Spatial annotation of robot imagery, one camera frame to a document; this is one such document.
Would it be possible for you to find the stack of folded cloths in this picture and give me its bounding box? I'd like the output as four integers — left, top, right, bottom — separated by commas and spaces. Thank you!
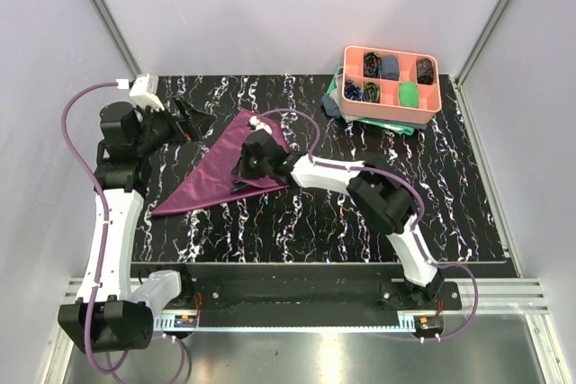
320, 65, 428, 137

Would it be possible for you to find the colourful band bundle middle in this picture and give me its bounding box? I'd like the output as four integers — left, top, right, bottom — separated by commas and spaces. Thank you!
362, 82, 381, 103

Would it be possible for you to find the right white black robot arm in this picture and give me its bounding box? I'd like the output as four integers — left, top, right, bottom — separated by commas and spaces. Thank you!
231, 130, 444, 309

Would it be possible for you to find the purple cloth napkin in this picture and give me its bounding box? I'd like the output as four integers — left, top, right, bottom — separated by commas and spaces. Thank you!
152, 110, 285, 217

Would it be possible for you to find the green rolled napkin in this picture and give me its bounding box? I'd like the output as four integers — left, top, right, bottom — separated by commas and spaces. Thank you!
399, 81, 419, 109

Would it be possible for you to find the pink compartment tray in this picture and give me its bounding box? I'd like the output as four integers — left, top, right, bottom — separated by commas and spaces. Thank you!
340, 45, 442, 126

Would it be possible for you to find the colourful band bundle top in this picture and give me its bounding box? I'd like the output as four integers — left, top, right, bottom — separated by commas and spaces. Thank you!
363, 51, 382, 78

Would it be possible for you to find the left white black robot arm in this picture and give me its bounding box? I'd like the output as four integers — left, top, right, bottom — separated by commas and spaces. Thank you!
58, 97, 215, 353

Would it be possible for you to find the colourful band bundle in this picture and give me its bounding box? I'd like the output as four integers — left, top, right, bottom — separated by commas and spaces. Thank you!
362, 82, 381, 103
344, 79, 363, 102
363, 51, 382, 78

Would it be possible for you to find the blue rolled napkin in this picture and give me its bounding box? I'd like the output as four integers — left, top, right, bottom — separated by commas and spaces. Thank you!
380, 55, 400, 81

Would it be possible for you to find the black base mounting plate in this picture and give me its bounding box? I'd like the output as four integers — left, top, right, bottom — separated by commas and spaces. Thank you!
142, 262, 463, 311

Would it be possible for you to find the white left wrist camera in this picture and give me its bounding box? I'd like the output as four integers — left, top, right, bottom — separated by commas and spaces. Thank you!
116, 74, 166, 112

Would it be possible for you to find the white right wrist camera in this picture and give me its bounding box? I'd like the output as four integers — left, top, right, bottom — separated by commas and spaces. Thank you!
247, 116, 273, 135

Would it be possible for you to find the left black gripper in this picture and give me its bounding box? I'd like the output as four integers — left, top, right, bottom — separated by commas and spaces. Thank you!
134, 94, 216, 156

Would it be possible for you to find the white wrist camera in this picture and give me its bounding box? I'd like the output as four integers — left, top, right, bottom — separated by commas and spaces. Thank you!
116, 74, 166, 112
247, 116, 273, 135

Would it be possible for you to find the colourful band bundle left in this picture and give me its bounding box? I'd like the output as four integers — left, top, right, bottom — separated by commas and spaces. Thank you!
344, 79, 363, 102

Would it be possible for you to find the dark patterned rolled napkin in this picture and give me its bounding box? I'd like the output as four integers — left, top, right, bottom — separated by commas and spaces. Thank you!
416, 58, 435, 85

